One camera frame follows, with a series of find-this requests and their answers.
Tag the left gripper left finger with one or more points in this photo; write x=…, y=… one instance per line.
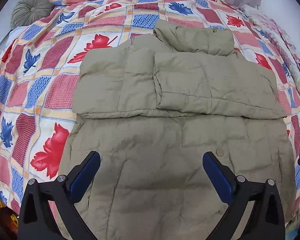
x=36, y=220

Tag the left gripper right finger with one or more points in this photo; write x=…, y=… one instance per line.
x=266, y=220

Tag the khaki puffer jacket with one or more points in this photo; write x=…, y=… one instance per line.
x=152, y=107

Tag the pink floral blanket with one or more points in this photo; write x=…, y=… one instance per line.
x=279, y=38

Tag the leaf patterned patchwork quilt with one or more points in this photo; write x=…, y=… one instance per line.
x=40, y=69

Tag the round green pleated cushion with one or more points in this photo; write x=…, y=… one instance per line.
x=28, y=11

